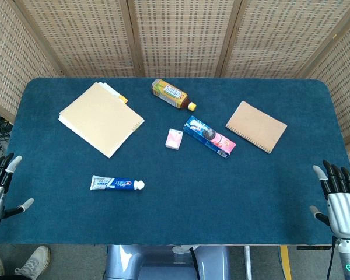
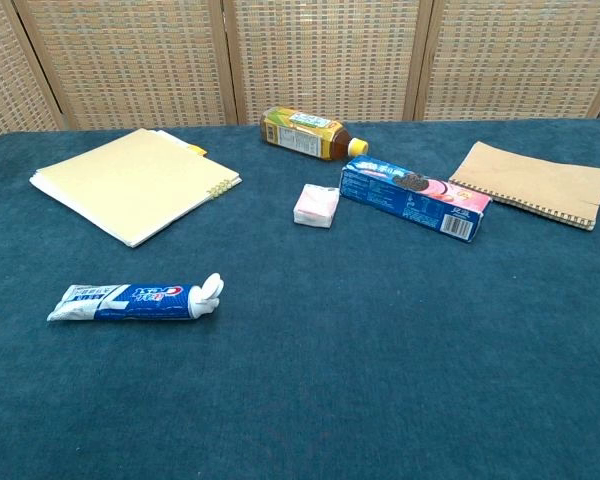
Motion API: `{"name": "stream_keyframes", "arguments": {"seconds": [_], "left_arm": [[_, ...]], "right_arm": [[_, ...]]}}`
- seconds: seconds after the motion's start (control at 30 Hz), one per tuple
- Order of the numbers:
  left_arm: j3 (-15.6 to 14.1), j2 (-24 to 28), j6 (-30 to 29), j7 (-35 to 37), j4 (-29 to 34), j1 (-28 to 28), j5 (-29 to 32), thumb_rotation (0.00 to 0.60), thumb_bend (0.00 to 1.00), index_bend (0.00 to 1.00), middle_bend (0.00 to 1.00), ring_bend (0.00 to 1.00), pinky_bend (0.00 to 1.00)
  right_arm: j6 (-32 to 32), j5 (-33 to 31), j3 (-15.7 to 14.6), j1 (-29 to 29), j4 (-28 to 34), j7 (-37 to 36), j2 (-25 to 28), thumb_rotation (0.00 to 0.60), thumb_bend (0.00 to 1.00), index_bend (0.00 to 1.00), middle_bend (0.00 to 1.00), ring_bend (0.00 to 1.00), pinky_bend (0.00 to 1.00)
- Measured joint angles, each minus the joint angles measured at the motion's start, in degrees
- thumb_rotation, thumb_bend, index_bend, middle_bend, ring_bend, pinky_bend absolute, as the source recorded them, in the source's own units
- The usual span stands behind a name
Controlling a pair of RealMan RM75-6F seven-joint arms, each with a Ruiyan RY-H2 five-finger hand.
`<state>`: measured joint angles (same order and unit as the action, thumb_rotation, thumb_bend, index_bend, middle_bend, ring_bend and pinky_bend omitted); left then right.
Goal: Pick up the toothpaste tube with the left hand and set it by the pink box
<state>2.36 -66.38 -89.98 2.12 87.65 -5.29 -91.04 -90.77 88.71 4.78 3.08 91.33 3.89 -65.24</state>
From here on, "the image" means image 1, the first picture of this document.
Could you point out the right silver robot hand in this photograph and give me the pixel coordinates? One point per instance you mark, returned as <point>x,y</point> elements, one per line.
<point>344,211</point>

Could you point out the blue and white toothpaste tube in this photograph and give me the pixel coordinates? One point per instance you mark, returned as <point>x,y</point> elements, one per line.
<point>116,183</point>

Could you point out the white table leg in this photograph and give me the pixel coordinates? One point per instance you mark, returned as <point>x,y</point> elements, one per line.
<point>248,262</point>

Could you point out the brown spiral notebook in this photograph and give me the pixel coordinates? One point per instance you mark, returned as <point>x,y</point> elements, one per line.
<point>256,126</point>

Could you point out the beige file folder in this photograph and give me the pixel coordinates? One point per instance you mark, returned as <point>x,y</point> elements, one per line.
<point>100,119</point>

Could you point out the blue table cloth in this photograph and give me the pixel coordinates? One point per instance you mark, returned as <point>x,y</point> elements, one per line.
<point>192,198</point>

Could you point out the blue and pink cookie box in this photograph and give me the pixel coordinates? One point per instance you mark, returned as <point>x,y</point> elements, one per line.
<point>207,135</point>

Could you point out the blue-grey robot torso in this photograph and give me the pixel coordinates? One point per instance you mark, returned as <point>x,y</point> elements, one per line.
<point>157,264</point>

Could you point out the pink tissue pack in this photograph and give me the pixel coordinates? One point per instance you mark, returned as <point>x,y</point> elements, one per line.
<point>174,139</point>

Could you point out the tea bottle with yellow cap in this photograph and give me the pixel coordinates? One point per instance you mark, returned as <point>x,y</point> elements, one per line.
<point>170,93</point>

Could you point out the woven folding screen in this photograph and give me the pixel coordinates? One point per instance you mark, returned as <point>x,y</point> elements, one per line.
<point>181,35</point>

